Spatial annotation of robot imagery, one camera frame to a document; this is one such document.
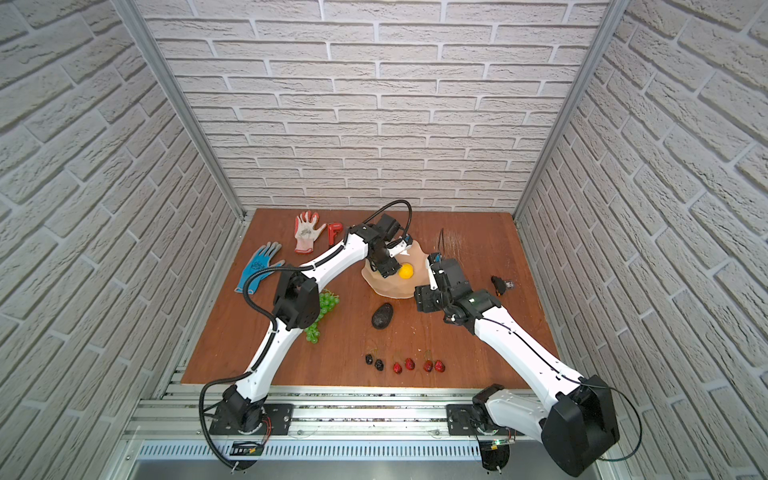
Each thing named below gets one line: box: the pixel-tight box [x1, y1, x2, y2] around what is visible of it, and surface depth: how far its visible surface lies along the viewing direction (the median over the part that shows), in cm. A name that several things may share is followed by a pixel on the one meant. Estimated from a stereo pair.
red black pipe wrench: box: [327, 222, 343, 246], surface depth 116 cm
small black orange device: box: [490, 276, 514, 297], surface depth 100 cm
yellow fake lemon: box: [398, 262, 415, 280], surface depth 101 cm
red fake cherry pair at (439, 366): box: [423, 360, 446, 372], surface depth 83 cm
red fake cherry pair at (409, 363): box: [393, 358, 415, 374], surface depth 84 cm
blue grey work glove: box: [234, 241, 285, 295], surface depth 105 cm
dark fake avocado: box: [372, 302, 393, 329], surface depth 89 cm
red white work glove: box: [294, 210, 327, 254], surface depth 116 cm
